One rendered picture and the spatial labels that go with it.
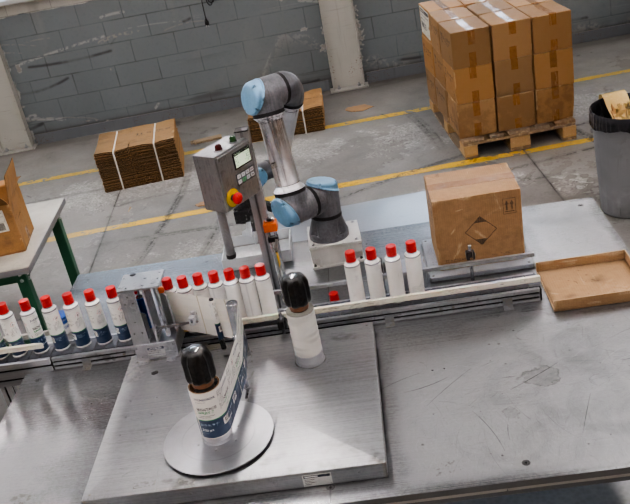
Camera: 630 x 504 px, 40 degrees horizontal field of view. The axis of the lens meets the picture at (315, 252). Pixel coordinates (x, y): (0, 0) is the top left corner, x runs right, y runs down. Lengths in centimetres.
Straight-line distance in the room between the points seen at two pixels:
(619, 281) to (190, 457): 148
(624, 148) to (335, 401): 295
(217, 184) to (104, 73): 572
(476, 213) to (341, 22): 528
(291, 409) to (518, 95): 409
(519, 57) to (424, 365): 378
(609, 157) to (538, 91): 130
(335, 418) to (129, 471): 57
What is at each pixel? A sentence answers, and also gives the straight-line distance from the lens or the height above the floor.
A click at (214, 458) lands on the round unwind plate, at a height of 89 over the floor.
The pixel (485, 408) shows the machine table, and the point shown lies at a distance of 244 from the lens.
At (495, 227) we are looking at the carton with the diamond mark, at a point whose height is 99.
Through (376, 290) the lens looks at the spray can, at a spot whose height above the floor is 94.
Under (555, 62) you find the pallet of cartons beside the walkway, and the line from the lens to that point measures 619.
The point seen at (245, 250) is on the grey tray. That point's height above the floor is 83.
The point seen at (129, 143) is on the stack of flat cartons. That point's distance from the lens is 693.
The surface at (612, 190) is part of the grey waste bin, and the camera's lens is 515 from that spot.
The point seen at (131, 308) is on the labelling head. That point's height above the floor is 108.
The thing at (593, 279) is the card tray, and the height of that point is 83.
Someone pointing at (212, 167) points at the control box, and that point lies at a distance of 267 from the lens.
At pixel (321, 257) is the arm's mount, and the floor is 88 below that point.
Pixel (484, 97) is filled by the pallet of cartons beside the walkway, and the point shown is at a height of 41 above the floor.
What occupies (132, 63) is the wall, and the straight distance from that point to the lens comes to 829.
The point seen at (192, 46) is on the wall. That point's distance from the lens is 819.
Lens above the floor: 235
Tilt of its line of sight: 27 degrees down
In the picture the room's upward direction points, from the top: 11 degrees counter-clockwise
